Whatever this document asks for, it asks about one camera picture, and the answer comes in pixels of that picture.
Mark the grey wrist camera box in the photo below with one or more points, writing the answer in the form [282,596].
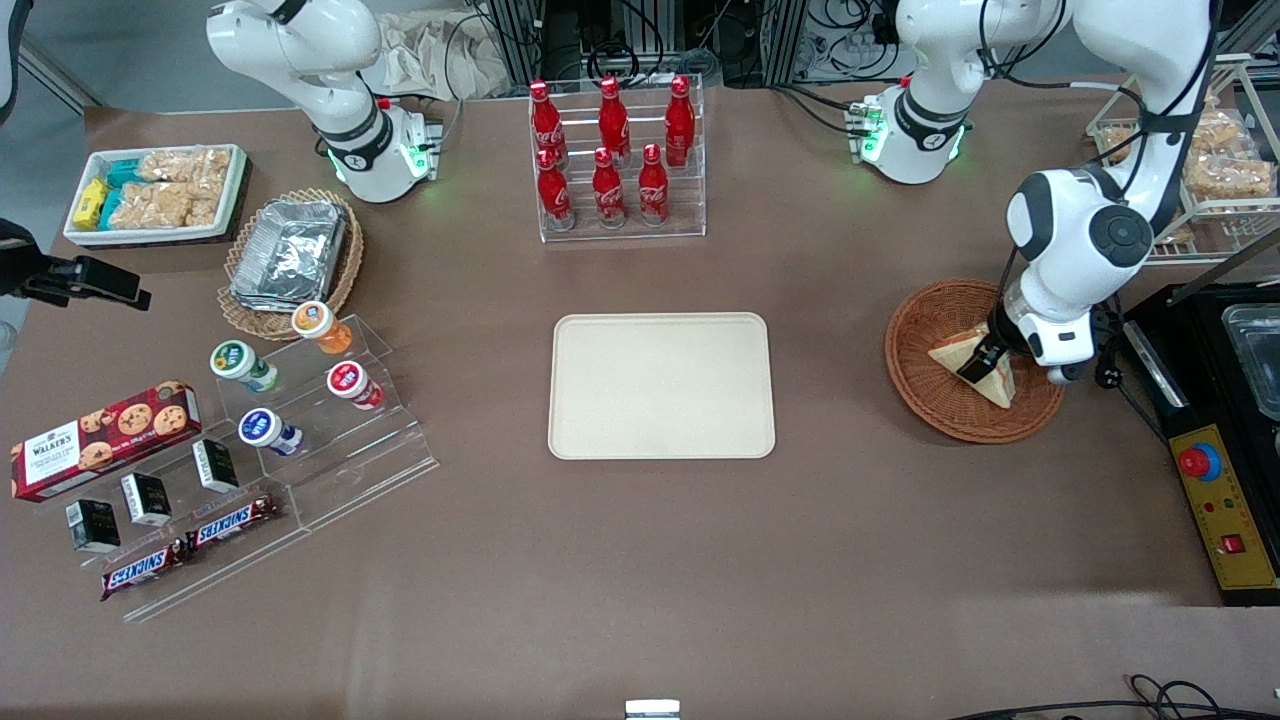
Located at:
[1066,373]

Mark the small black box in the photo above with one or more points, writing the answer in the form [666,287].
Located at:
[146,499]
[93,525]
[216,465]

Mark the red lid cup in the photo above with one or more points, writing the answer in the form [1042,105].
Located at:
[350,383]

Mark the clear acrylic bottle rack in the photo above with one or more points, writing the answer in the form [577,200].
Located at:
[690,200]

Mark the white rectangular snack bin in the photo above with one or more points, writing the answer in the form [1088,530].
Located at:
[235,190]

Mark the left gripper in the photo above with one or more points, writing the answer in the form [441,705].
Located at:
[986,354]

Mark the clear bag of rice crackers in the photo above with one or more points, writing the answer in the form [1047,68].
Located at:
[190,165]
[160,205]

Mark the clear acrylic tiered stand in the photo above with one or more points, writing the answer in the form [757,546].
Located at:
[240,565]
[380,450]

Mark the Snickers bar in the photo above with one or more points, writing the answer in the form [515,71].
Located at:
[140,570]
[230,522]

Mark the orange lid cup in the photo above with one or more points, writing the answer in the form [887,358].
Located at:
[318,325]

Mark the crumpled beige paper bag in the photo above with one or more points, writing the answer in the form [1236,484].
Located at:
[430,60]

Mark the triangular sandwich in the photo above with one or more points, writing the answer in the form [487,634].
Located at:
[990,388]

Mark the light oval wicker basket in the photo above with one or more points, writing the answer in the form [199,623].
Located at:
[345,270]

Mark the pale plastic serving tray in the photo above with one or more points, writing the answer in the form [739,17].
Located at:
[660,385]

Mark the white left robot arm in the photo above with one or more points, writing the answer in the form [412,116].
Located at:
[1060,230]

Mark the aluminium profile post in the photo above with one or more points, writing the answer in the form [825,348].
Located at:
[515,40]
[786,40]

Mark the yellow snack pack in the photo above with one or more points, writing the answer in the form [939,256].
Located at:
[90,203]

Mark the red Walkers cookie box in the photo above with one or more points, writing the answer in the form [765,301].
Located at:
[100,440]

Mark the green lid cup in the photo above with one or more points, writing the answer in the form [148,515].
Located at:
[240,362]

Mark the stack of foil trays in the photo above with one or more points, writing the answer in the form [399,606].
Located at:
[290,250]

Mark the bagged brown snack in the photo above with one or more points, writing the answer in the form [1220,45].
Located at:
[1222,130]
[1230,178]
[1172,236]
[1120,145]

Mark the red Coca-Cola bottle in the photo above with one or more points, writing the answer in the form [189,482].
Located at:
[613,120]
[555,195]
[608,195]
[653,190]
[546,120]
[680,125]

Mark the blue lid cup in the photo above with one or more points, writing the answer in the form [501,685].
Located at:
[265,430]

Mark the clear plastic container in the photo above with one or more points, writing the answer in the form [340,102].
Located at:
[1258,360]

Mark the round brown wicker basket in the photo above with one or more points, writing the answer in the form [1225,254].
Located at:
[930,400]

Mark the teal snack pack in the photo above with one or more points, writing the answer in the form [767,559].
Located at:
[112,207]
[125,173]

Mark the grey metal rod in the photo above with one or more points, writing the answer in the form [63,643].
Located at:
[1225,270]

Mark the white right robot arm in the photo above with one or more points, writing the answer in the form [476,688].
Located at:
[335,95]

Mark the black sealing machine yellow panel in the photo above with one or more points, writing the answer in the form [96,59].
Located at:
[1230,500]

